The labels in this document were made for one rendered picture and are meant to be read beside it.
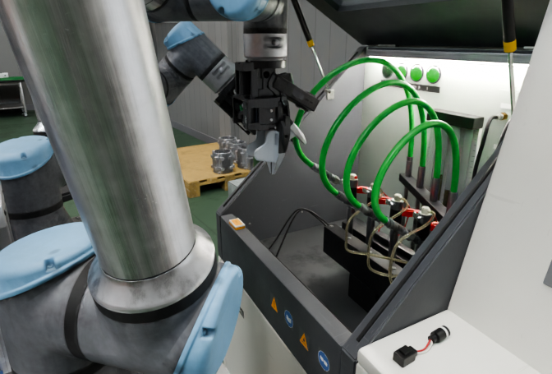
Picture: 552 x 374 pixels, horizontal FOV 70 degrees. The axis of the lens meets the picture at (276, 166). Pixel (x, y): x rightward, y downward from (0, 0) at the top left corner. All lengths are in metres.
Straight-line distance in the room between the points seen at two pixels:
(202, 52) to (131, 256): 0.58
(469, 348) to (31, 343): 0.64
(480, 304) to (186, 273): 0.59
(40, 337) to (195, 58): 0.57
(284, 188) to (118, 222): 1.03
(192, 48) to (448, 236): 0.61
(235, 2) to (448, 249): 0.55
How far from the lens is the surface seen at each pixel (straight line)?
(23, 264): 0.45
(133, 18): 0.27
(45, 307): 0.46
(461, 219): 0.79
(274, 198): 1.30
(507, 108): 1.07
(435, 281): 0.80
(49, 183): 0.94
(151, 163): 0.29
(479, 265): 0.81
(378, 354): 0.73
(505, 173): 0.79
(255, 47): 0.68
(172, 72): 0.86
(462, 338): 0.81
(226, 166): 4.04
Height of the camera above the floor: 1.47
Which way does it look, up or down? 18 degrees down
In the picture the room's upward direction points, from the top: straight up
